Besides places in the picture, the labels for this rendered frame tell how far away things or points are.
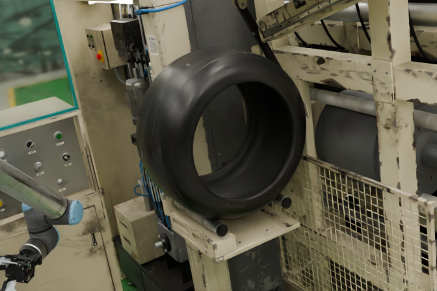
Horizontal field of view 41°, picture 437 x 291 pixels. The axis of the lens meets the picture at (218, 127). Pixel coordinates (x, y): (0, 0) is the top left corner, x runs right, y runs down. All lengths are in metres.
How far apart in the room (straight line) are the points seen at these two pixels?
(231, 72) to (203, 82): 0.10
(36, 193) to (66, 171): 0.57
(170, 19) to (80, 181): 0.85
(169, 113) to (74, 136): 0.78
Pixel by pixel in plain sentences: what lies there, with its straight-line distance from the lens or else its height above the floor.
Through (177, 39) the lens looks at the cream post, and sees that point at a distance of 2.24.
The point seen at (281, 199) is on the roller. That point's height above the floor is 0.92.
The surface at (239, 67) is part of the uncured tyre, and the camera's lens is 1.94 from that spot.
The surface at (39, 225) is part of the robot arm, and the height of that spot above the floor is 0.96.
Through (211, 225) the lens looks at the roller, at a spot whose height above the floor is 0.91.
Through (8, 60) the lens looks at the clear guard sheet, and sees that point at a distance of 2.44.
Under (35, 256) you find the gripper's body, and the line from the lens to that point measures 2.23.
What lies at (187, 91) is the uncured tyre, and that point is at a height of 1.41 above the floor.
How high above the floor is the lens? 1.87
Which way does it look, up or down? 18 degrees down
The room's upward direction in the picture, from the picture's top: 9 degrees counter-clockwise
